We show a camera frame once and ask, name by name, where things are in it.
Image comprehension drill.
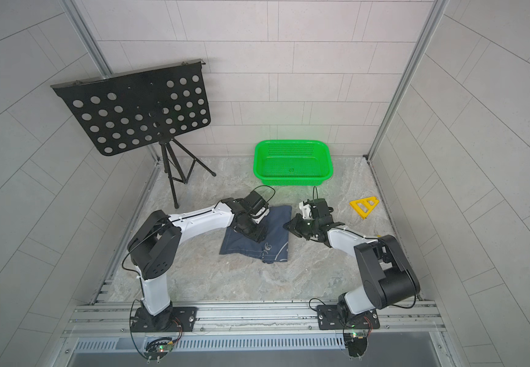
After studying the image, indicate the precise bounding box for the dark blue pillowcase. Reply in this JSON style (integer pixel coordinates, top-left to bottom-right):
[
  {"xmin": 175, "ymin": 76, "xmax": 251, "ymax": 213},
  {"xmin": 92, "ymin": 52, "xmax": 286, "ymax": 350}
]
[{"xmin": 219, "ymin": 205, "xmax": 292, "ymax": 264}]

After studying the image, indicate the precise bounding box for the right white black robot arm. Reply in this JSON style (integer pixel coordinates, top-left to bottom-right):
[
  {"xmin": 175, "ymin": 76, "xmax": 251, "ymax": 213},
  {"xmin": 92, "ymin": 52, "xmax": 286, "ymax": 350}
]
[{"xmin": 283, "ymin": 199, "xmax": 421, "ymax": 316}]

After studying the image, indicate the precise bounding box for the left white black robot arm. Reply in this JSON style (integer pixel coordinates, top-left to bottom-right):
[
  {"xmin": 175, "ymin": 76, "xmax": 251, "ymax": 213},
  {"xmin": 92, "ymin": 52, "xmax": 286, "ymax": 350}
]
[{"xmin": 127, "ymin": 191, "xmax": 270, "ymax": 317}]

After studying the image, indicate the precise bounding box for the yellow plastic triangle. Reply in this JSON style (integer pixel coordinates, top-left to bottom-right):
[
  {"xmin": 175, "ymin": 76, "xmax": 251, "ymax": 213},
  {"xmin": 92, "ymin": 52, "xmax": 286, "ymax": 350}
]
[{"xmin": 349, "ymin": 197, "xmax": 381, "ymax": 220}]

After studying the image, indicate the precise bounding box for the green plastic basket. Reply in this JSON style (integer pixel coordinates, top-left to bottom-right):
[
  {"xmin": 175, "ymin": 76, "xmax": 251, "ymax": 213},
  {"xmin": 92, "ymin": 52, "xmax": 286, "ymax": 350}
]
[{"xmin": 253, "ymin": 139, "xmax": 334, "ymax": 186}]

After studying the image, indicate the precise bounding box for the black perforated music stand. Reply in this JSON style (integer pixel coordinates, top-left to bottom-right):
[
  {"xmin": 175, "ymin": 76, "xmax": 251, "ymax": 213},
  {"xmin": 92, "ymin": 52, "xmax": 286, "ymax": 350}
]
[{"xmin": 52, "ymin": 60, "xmax": 212, "ymax": 184}]

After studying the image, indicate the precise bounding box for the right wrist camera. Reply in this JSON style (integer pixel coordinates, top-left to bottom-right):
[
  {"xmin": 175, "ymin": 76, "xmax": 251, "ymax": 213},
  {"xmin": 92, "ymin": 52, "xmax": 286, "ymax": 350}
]
[{"xmin": 299, "ymin": 200, "xmax": 312, "ymax": 220}]

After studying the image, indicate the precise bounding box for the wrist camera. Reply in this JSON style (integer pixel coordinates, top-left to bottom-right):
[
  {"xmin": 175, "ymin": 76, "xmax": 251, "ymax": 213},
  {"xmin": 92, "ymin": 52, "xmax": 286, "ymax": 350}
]
[
  {"xmin": 251, "ymin": 205, "xmax": 270, "ymax": 224},
  {"xmin": 299, "ymin": 200, "xmax": 312, "ymax": 220}
]

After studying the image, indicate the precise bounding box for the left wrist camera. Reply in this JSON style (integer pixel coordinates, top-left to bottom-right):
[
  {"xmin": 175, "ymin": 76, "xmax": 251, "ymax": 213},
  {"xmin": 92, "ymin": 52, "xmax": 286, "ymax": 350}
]
[{"xmin": 251, "ymin": 205, "xmax": 270, "ymax": 224}]

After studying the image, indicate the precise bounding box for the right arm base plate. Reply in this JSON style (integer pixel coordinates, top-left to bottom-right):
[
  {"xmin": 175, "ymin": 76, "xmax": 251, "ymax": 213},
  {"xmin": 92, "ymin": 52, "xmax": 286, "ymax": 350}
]
[{"xmin": 315, "ymin": 304, "xmax": 381, "ymax": 331}]

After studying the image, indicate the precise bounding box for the aluminium rail frame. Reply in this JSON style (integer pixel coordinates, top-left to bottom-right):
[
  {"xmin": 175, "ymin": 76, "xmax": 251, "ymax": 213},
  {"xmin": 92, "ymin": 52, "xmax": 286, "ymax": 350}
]
[{"xmin": 51, "ymin": 298, "xmax": 461, "ymax": 366}]

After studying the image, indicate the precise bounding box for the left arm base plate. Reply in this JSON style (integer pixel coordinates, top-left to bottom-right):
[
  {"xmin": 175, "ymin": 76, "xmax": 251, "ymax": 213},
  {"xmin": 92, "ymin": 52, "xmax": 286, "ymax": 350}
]
[{"xmin": 130, "ymin": 306, "xmax": 199, "ymax": 333}]

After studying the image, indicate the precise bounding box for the right circuit board with wires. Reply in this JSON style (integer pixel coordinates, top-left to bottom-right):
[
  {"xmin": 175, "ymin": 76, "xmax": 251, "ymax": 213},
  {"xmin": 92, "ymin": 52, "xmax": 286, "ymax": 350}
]
[{"xmin": 342, "ymin": 330, "xmax": 372, "ymax": 359}]

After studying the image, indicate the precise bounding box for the circuit board with wires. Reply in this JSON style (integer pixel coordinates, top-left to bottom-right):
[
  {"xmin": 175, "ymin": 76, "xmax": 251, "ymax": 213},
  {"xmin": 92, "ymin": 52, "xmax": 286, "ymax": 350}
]
[
  {"xmin": 342, "ymin": 330, "xmax": 372, "ymax": 359},
  {"xmin": 129, "ymin": 317, "xmax": 184, "ymax": 364}
]

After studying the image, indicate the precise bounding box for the left circuit board with wires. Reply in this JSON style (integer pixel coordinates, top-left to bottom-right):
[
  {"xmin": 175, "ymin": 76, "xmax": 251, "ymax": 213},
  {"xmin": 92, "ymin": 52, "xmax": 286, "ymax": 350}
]
[{"xmin": 129, "ymin": 317, "xmax": 184, "ymax": 364}]

